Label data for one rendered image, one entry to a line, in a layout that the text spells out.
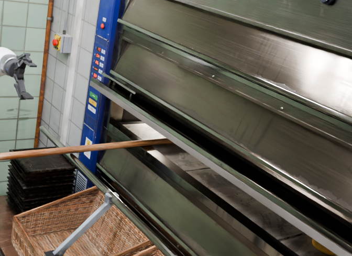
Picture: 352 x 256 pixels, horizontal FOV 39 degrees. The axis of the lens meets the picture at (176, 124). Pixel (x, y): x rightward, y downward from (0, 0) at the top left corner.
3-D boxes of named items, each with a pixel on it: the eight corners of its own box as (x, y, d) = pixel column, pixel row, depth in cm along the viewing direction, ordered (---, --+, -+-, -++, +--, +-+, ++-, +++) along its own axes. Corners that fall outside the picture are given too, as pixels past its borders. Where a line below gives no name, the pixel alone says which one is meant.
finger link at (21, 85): (14, 72, 212) (13, 74, 213) (19, 95, 208) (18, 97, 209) (23, 72, 214) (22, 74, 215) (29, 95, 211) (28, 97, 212)
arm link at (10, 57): (18, 74, 226) (23, 78, 222) (-2, 73, 221) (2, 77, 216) (20, 54, 223) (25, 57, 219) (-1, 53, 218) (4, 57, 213)
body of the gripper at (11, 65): (23, 58, 219) (31, 64, 212) (21, 77, 221) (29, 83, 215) (6, 57, 214) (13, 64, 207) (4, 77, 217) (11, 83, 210)
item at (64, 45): (64, 49, 305) (66, 33, 302) (70, 53, 298) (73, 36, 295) (52, 48, 301) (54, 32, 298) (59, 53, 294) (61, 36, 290)
